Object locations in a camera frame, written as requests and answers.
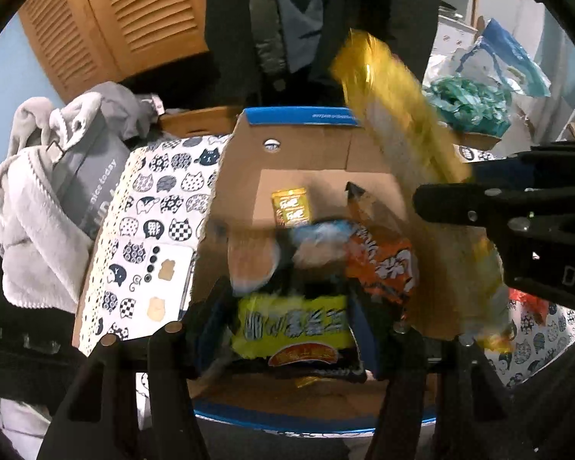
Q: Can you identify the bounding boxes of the long gold snack pack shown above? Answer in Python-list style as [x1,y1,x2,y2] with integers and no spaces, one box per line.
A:
[331,29,511,353]

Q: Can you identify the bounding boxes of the orange snack bag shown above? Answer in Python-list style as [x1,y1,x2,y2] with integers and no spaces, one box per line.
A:
[346,182,417,306]

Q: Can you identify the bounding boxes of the black yellow snack pack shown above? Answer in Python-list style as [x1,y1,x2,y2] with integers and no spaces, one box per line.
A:
[198,219,368,384]

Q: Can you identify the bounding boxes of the yellow chips snack pack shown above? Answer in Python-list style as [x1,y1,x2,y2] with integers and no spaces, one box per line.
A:
[271,188,311,227]

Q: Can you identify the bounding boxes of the red snack bag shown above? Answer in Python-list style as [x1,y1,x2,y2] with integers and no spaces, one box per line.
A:
[509,287,549,325]

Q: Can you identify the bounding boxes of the cardboard box on floor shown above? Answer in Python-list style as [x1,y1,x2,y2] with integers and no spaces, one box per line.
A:
[453,130,501,151]

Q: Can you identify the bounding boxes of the cat pattern tablecloth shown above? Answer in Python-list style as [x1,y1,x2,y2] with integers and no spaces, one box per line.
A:
[73,135,230,354]

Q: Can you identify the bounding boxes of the teal checked cloth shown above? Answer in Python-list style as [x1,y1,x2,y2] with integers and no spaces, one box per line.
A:
[423,76,512,138]

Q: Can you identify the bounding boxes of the blue plastic bag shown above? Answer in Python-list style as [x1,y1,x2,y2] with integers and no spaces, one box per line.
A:
[455,19,550,98]

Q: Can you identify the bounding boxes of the blue cardboard box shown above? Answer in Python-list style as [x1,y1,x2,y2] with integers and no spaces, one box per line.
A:
[192,107,458,434]

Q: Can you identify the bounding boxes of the grey tote bag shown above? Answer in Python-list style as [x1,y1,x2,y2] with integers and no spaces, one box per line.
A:
[51,113,130,241]

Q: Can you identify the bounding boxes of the grey crumpled garment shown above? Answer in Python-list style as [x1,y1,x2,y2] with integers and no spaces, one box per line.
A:
[89,81,166,141]

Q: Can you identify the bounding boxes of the hanging dark coats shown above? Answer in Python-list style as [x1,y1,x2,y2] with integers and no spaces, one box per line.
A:
[204,0,440,107]

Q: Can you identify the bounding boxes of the wooden louvered door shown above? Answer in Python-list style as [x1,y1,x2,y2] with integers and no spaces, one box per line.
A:
[18,0,207,102]

